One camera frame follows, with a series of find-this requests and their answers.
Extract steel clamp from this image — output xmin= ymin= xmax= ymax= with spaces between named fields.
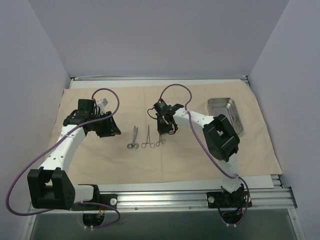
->
xmin=155 ymin=134 xmax=166 ymax=147

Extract steel surgical forceps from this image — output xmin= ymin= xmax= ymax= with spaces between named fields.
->
xmin=141 ymin=125 xmax=156 ymax=149

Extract beige cloth wrap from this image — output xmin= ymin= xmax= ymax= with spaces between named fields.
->
xmin=49 ymin=80 xmax=282 ymax=185

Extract steel instrument tray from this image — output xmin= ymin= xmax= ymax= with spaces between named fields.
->
xmin=207 ymin=97 xmax=244 ymax=135

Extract steel surgical scissors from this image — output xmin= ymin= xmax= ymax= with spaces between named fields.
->
xmin=127 ymin=130 xmax=139 ymax=150

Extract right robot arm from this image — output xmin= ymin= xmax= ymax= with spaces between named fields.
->
xmin=153 ymin=98 xmax=242 ymax=207

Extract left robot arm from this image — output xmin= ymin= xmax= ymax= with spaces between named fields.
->
xmin=27 ymin=98 xmax=121 ymax=210

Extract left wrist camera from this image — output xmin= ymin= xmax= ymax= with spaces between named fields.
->
xmin=96 ymin=98 xmax=109 ymax=108

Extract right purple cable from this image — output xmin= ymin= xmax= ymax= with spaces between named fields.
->
xmin=159 ymin=83 xmax=250 ymax=226

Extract purple cable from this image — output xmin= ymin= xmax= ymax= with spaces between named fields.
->
xmin=159 ymin=83 xmax=250 ymax=226
xmin=5 ymin=88 xmax=121 ymax=229

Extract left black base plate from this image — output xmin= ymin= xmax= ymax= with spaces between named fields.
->
xmin=96 ymin=193 xmax=118 ymax=209

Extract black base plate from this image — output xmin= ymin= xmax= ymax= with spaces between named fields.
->
xmin=206 ymin=191 xmax=248 ymax=209
xmin=96 ymin=193 xmax=118 ymax=209

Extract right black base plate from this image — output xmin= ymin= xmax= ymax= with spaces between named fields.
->
xmin=206 ymin=191 xmax=248 ymax=209

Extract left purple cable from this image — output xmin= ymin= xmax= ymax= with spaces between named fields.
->
xmin=5 ymin=88 xmax=121 ymax=229

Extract aluminium front rail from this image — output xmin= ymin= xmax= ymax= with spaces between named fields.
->
xmin=26 ymin=186 xmax=298 ymax=216

